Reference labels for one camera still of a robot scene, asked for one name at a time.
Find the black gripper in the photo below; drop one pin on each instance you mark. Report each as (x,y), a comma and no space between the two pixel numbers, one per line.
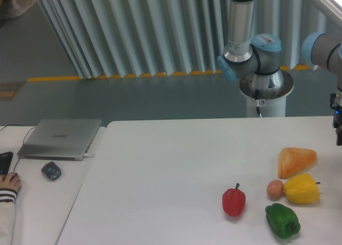
(335,104)

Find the orange triangular bread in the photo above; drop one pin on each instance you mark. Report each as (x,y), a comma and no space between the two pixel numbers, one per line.
(293,160)

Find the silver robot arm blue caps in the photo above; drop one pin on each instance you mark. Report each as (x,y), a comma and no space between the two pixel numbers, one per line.
(255,62)

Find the forearm in white sleeve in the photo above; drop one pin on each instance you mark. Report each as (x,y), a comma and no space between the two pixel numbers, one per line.
(8,213)

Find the person's hand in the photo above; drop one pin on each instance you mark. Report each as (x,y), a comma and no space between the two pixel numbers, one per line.
(11,181)

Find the yellow bell pepper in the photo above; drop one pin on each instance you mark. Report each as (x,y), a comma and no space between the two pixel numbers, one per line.
(301,189)

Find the brown egg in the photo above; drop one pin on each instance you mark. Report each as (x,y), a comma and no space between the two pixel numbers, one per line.
(275,189)

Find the green bell pepper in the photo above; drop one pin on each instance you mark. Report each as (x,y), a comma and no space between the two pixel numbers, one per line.
(282,220)

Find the red bell pepper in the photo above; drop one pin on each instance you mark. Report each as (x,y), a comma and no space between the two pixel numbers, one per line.
(233,201)

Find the white folding screen partition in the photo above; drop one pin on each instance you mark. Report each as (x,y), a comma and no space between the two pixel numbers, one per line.
(122,37)

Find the silver closed laptop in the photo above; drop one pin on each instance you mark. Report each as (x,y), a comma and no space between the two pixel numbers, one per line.
(60,139)

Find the dark grey computer mouse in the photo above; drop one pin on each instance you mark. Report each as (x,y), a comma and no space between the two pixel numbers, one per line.
(51,171)

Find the black keyboard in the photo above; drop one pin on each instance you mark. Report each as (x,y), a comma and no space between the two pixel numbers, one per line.
(5,162)

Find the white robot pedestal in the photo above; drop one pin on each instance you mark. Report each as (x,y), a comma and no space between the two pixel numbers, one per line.
(265,95)

